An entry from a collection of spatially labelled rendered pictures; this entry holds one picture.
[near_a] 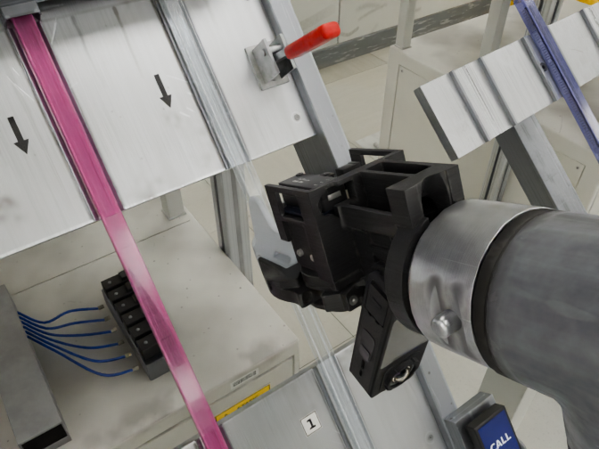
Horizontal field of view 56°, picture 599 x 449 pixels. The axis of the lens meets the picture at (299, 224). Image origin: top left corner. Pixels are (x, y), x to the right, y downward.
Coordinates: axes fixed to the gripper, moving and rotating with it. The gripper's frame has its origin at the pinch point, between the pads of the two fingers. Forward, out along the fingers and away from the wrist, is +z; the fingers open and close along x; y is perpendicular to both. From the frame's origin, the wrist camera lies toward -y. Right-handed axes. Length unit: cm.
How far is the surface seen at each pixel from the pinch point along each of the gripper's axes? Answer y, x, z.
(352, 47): 1, -158, 196
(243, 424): -11.7, 8.3, -2.1
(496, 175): -28, -81, 50
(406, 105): -11, -85, 80
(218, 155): 7.9, 1.2, 3.2
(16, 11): 21.7, 11.2, 5.0
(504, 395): -39, -31, 9
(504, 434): -21.9, -11.2, -9.5
